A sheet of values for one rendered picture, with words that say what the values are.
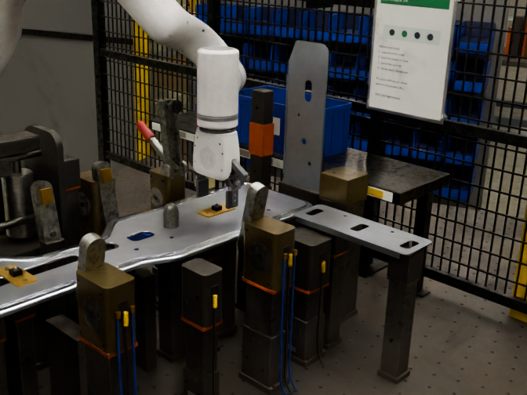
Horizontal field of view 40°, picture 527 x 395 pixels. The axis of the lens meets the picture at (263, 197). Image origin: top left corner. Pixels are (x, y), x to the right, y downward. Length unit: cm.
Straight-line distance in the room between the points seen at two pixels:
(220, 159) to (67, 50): 262
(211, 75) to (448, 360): 80
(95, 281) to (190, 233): 33
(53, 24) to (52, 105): 44
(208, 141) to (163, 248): 25
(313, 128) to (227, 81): 31
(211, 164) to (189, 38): 26
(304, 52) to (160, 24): 37
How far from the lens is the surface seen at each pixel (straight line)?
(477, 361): 168
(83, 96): 400
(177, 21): 145
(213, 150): 147
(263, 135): 181
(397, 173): 177
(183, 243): 139
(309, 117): 167
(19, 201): 149
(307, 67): 166
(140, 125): 168
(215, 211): 154
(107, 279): 116
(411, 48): 182
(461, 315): 185
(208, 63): 143
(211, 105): 144
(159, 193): 164
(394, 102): 186
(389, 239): 145
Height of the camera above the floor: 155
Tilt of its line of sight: 20 degrees down
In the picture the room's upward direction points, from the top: 2 degrees clockwise
